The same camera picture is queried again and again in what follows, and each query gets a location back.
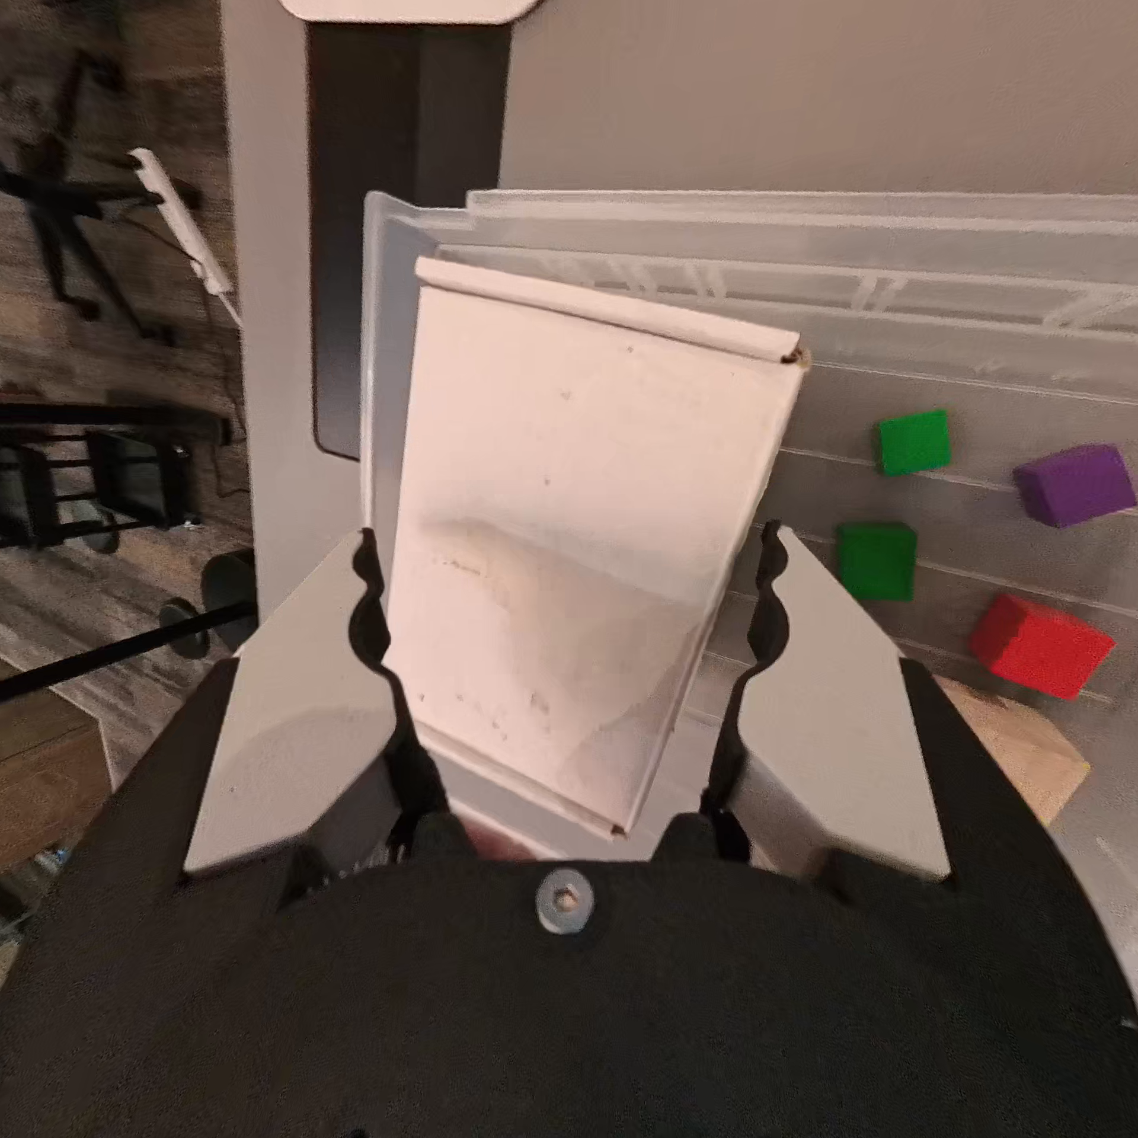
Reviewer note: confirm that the clear plastic bin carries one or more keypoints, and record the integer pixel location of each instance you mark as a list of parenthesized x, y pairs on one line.
[(978, 293)]

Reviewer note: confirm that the white cardboard box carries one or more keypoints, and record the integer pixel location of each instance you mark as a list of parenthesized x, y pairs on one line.
[(569, 534)]

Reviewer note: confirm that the white bar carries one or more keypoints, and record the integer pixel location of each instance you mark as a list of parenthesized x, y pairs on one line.
[(177, 213)]

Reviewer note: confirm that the green cube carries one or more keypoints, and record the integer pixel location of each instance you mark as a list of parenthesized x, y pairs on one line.
[(913, 442), (875, 563)]

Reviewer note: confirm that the red cube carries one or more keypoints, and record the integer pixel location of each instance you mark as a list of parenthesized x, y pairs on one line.
[(1035, 650)]

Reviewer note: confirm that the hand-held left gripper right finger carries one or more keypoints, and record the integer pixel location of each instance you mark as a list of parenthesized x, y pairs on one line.
[(836, 730)]

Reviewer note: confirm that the black metal stool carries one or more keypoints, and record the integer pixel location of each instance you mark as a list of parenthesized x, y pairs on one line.
[(115, 472)]

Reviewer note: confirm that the purple cube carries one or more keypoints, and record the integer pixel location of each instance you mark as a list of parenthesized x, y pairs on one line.
[(1075, 487)]

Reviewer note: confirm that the black metal pole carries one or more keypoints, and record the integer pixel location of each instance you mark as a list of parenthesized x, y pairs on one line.
[(88, 663)]

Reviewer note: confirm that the plain wooden cube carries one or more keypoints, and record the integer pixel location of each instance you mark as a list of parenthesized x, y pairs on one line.
[(1021, 757)]

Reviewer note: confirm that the brown wooden panel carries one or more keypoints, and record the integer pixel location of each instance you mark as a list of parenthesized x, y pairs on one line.
[(44, 774)]

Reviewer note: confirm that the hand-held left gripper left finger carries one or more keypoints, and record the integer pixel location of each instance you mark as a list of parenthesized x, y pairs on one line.
[(302, 712)]

